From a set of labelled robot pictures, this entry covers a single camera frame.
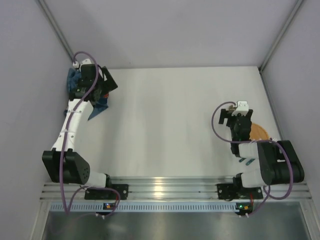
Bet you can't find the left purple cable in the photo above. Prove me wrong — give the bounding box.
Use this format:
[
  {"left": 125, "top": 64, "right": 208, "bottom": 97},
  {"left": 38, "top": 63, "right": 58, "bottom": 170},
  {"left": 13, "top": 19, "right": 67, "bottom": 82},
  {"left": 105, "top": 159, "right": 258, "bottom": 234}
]
[{"left": 58, "top": 51, "right": 121, "bottom": 217}]

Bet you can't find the small beige cup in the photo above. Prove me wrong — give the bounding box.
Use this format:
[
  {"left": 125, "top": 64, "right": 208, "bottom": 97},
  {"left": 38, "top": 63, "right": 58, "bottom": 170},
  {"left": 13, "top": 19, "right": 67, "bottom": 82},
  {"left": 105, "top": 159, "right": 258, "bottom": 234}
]
[{"left": 227, "top": 105, "right": 236, "bottom": 112}]

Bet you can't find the purple cable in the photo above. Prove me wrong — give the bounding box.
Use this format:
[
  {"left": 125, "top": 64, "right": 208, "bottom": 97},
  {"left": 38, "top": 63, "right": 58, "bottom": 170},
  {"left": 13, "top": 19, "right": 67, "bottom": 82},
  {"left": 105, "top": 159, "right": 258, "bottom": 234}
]
[
  {"left": 58, "top": 51, "right": 121, "bottom": 217},
  {"left": 211, "top": 101, "right": 295, "bottom": 217}
]

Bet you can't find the right aluminium corner post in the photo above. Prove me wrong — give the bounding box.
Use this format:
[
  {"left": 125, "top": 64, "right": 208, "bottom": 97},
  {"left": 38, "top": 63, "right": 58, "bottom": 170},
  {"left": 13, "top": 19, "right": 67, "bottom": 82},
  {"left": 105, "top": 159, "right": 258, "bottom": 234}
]
[{"left": 258, "top": 0, "right": 305, "bottom": 73}]

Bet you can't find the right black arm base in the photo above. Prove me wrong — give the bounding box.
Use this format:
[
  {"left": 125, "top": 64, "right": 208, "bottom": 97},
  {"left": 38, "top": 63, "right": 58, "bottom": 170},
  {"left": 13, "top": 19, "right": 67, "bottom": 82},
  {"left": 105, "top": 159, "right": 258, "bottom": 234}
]
[{"left": 216, "top": 183, "right": 263, "bottom": 202}]

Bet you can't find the left aluminium corner post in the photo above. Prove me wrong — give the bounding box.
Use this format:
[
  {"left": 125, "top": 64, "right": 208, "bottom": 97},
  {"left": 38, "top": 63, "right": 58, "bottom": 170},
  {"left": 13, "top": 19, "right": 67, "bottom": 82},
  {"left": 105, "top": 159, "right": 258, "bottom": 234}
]
[{"left": 36, "top": 0, "right": 74, "bottom": 61}]

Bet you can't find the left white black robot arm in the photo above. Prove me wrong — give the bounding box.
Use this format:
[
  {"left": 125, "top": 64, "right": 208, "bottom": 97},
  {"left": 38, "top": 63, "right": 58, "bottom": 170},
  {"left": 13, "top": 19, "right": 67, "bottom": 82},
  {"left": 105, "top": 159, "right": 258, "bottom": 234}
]
[{"left": 42, "top": 58, "right": 118, "bottom": 188}]

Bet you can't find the round woven wicker plate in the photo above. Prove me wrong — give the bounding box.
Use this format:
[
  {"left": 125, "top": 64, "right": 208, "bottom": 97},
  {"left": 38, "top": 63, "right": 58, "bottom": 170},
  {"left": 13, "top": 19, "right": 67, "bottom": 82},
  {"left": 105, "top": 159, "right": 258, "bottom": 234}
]
[{"left": 249, "top": 123, "right": 270, "bottom": 140}]

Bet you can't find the green handled fork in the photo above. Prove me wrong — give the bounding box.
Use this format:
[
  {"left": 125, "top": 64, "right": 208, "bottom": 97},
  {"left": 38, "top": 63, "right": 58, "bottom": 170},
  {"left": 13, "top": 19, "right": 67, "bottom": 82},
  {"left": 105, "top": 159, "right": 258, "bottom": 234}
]
[{"left": 245, "top": 158, "right": 255, "bottom": 166}]

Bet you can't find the blue cartoon placemat cloth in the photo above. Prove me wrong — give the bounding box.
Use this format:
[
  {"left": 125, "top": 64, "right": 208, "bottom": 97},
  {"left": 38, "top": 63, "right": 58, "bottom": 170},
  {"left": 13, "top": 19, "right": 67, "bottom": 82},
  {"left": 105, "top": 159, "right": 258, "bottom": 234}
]
[{"left": 66, "top": 68, "right": 109, "bottom": 120}]

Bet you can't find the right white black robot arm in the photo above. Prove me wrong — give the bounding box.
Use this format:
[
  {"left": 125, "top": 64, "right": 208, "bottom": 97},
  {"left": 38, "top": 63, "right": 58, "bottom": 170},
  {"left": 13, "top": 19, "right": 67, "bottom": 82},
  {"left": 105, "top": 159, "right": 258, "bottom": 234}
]
[{"left": 218, "top": 109, "right": 305, "bottom": 190}]

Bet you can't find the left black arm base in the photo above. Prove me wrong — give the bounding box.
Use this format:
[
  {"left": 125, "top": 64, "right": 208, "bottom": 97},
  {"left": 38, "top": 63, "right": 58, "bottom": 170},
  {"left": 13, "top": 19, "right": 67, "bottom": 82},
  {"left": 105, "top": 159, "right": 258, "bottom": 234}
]
[{"left": 84, "top": 184, "right": 129, "bottom": 200}]

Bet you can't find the aluminium corner post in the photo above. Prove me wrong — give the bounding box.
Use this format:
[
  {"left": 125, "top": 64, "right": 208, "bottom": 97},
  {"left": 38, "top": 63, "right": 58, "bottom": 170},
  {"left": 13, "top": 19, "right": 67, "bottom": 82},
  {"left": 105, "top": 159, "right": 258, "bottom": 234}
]
[
  {"left": 36, "top": 0, "right": 74, "bottom": 61},
  {"left": 258, "top": 0, "right": 305, "bottom": 73}
]

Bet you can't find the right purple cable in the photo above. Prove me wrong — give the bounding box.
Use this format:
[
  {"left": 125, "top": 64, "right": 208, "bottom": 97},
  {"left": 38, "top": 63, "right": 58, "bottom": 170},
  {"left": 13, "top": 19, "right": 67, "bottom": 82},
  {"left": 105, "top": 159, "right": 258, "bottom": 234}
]
[{"left": 211, "top": 101, "right": 295, "bottom": 217}]

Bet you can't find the perforated cable duct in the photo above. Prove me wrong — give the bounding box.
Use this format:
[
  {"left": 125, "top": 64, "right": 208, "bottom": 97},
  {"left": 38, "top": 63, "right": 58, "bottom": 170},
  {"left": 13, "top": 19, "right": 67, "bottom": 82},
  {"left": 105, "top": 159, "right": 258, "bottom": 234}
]
[{"left": 49, "top": 202, "right": 253, "bottom": 211}]

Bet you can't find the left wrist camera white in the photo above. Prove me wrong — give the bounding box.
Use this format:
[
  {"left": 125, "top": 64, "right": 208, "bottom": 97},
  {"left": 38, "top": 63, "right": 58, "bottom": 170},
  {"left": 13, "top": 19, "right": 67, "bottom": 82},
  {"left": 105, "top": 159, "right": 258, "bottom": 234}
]
[{"left": 72, "top": 58, "right": 93, "bottom": 71}]

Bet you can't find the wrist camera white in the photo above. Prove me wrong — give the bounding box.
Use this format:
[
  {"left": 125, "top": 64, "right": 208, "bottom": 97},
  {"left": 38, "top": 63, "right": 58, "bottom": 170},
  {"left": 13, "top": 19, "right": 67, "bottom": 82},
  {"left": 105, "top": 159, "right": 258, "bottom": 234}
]
[
  {"left": 72, "top": 58, "right": 93, "bottom": 71},
  {"left": 231, "top": 100, "right": 250, "bottom": 116}
]

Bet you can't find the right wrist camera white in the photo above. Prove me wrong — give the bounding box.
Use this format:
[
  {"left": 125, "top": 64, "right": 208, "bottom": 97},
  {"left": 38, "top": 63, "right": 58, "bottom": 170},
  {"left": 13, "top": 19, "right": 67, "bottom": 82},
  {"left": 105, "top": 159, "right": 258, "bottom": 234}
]
[{"left": 231, "top": 100, "right": 250, "bottom": 116}]

